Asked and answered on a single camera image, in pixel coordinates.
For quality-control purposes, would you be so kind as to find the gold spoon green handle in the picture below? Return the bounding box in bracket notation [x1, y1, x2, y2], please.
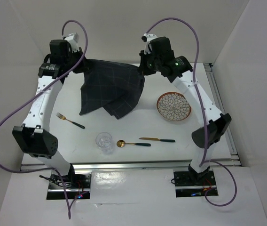
[117, 140, 151, 147]

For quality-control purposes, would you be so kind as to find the dark grey checked cloth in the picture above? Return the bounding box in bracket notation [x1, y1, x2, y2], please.
[79, 59, 145, 120]

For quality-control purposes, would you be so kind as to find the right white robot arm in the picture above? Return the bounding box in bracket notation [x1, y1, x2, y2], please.
[139, 33, 232, 185]

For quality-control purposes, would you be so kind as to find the aluminium rail frame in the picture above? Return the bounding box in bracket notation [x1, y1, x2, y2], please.
[19, 62, 242, 171]

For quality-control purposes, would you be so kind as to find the clear drinking glass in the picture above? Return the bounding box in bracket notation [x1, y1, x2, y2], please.
[95, 132, 113, 154]

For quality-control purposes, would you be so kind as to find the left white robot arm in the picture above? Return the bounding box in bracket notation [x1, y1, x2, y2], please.
[12, 33, 83, 188]

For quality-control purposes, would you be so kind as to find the gold knife green handle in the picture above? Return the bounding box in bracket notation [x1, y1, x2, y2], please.
[139, 137, 176, 143]

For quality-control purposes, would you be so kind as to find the gold fork green handle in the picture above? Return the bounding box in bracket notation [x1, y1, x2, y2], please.
[55, 113, 85, 129]

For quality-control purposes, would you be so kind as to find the floral patterned plate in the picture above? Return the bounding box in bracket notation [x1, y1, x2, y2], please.
[156, 92, 192, 121]

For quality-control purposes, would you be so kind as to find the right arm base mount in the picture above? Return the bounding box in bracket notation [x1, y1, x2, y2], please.
[171, 170, 219, 198]

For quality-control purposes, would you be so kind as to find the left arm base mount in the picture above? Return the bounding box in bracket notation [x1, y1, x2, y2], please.
[39, 173, 92, 200]

